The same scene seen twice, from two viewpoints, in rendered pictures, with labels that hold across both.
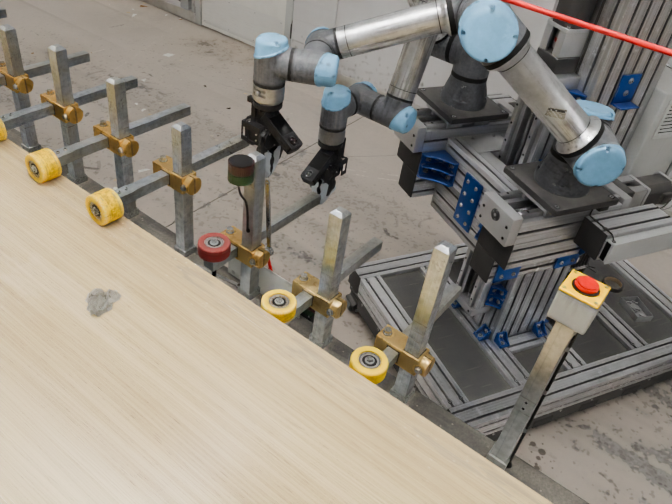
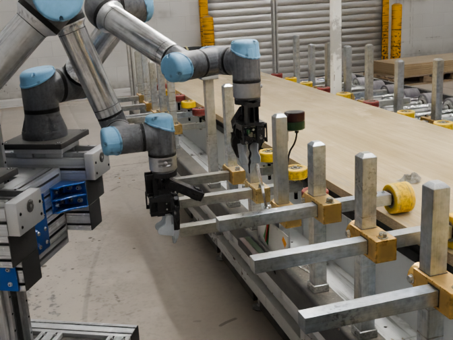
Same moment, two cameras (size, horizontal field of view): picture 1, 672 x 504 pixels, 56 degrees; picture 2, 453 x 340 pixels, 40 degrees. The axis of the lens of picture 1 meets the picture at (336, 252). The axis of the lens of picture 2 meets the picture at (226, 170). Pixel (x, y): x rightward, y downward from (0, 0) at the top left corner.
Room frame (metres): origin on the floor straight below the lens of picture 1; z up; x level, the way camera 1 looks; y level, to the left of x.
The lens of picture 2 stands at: (2.66, 1.30, 1.49)
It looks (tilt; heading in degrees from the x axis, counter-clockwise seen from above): 16 degrees down; 222
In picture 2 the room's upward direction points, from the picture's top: 3 degrees counter-clockwise
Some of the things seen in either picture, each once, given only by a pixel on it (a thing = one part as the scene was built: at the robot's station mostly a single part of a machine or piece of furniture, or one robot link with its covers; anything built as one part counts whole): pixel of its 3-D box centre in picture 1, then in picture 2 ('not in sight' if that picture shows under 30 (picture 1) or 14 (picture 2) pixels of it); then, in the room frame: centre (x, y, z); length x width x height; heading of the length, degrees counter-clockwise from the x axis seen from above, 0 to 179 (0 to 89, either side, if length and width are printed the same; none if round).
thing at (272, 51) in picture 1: (271, 60); (245, 61); (1.38, 0.22, 1.30); 0.09 x 0.08 x 0.11; 90
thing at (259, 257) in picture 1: (243, 248); (285, 212); (1.25, 0.24, 0.85); 0.13 x 0.06 x 0.05; 58
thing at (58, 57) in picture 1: (68, 123); (431, 303); (1.63, 0.86, 0.90); 0.03 x 0.03 x 0.48; 58
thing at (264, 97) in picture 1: (267, 92); (248, 90); (1.38, 0.22, 1.23); 0.08 x 0.08 x 0.05
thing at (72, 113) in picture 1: (62, 107); (439, 288); (1.64, 0.88, 0.95); 0.13 x 0.06 x 0.05; 58
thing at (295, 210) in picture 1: (267, 228); (252, 220); (1.35, 0.20, 0.84); 0.43 x 0.03 x 0.04; 148
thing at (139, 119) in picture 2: not in sight; (154, 118); (0.40, -1.27, 0.83); 0.43 x 0.03 x 0.04; 148
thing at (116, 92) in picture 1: (122, 157); (365, 256); (1.50, 0.64, 0.90); 0.03 x 0.03 x 0.48; 58
